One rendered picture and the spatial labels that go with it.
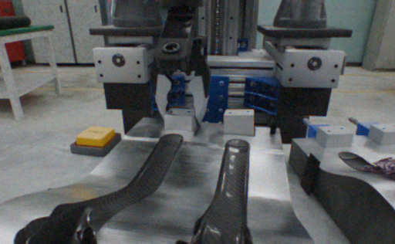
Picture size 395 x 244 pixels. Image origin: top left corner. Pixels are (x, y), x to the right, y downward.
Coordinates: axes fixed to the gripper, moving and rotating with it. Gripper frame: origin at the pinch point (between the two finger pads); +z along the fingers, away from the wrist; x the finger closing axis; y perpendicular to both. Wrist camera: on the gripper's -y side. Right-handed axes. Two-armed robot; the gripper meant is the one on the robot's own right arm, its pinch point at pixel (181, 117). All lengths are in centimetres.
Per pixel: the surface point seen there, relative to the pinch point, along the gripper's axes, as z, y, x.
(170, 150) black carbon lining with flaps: 2.1, -8.7, -0.4
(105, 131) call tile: 6.6, 4.7, 18.8
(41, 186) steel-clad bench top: 10.3, -11.4, 22.7
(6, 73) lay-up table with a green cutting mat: 40, 178, 227
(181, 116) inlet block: -1.2, -2.4, -0.7
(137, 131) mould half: 1.3, -4.6, 6.7
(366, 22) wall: 5, 565, -222
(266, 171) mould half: 1.8, -12.1, -15.0
